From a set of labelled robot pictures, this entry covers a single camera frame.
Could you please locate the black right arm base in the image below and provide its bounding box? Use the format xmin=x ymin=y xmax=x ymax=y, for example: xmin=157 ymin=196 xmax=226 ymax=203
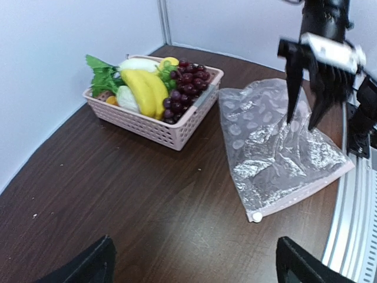
xmin=346 ymin=103 xmax=372 ymax=159

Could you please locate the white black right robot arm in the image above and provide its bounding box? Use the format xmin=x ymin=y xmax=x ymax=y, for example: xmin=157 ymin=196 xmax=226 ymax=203
xmin=277 ymin=1 xmax=376 ymax=142

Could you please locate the right aluminium frame post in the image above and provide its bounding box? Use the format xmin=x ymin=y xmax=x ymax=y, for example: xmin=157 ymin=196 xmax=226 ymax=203
xmin=157 ymin=0 xmax=172 ymax=45

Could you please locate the aluminium front rail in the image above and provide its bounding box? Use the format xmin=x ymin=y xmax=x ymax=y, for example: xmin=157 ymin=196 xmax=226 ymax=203
xmin=320 ymin=100 xmax=377 ymax=283

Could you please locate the clear zip top bag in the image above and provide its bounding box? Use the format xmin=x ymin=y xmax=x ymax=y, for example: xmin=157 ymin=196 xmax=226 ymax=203
xmin=219 ymin=78 xmax=354 ymax=223

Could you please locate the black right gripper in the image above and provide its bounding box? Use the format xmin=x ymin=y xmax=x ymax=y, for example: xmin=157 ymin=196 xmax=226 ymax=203
xmin=277 ymin=1 xmax=366 ymax=130

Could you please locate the dark red grape bunch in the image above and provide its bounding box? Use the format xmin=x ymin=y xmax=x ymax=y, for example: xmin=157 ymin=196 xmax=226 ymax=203
xmin=163 ymin=59 xmax=210 ymax=124

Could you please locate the green grape bunch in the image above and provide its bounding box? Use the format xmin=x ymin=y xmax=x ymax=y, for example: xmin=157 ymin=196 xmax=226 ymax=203
xmin=157 ymin=66 xmax=178 ymax=92

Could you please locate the yellow banana bunch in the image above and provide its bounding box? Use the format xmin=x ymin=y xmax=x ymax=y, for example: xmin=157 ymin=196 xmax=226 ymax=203
xmin=120 ymin=69 xmax=168 ymax=120

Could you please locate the pink plastic basket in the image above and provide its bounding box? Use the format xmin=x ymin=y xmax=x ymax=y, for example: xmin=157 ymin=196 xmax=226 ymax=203
xmin=83 ymin=55 xmax=224 ymax=151

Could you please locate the small orange fruit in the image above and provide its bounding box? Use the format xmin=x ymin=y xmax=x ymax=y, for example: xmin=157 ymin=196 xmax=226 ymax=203
xmin=105 ymin=96 xmax=118 ymax=106

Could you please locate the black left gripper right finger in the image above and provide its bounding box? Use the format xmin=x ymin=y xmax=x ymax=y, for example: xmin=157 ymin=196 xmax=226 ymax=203
xmin=276 ymin=236 xmax=353 ymax=283

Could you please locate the small napa cabbage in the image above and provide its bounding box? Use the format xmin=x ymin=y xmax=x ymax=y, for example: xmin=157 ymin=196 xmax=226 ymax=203
xmin=115 ymin=85 xmax=140 ymax=113

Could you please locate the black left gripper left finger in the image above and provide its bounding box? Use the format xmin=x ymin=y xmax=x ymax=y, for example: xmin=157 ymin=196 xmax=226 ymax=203
xmin=36 ymin=235 xmax=117 ymax=283

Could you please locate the green leafy vegetable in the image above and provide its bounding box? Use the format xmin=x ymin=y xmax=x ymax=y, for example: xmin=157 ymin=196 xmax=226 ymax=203
xmin=85 ymin=54 xmax=125 ymax=98

